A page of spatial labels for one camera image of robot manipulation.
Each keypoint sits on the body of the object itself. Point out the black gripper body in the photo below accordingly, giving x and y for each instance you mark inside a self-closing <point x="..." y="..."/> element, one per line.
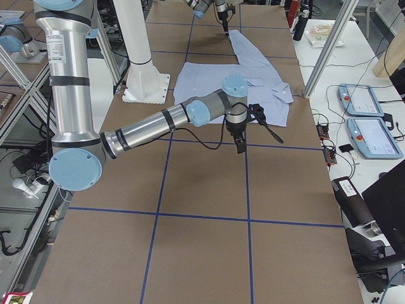
<point x="222" y="12"/>
<point x="235" y="128"/>

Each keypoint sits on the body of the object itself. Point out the light blue striped shirt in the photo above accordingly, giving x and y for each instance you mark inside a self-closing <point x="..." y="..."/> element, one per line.
<point x="264" y="84"/>

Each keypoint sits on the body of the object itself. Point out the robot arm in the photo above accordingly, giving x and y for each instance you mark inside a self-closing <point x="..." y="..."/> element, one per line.
<point x="79" y="152"/>
<point x="200" y="8"/>

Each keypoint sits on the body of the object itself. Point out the black water bottle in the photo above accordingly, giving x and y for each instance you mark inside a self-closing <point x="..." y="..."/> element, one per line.
<point x="301" y="25"/>

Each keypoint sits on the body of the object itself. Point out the orange circuit board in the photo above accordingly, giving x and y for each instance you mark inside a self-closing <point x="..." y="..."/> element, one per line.
<point x="322" y="130"/>
<point x="329" y="156"/>

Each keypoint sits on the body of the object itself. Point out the upper blue teach pendant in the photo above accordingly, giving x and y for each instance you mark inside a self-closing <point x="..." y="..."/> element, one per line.
<point x="359" y="101"/>

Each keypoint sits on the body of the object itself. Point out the blue teach pendant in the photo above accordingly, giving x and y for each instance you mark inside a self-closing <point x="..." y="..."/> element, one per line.
<point x="359" y="101"/>
<point x="373" y="139"/>

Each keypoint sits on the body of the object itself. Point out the lower blue teach pendant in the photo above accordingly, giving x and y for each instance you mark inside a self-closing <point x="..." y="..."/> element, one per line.
<point x="373" y="139"/>

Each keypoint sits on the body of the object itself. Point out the black box white label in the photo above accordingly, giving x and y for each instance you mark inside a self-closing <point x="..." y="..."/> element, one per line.
<point x="351" y="202"/>

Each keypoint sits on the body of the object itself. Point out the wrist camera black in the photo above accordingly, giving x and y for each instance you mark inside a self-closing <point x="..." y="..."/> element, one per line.
<point x="230" y="9"/>
<point x="256" y="113"/>

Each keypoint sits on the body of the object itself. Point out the white central pedestal column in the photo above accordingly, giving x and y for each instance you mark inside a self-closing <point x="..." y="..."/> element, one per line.
<point x="144" y="83"/>

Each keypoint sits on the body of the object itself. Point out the aluminium frame post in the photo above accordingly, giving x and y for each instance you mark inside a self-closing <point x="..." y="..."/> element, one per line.
<point x="336" y="32"/>

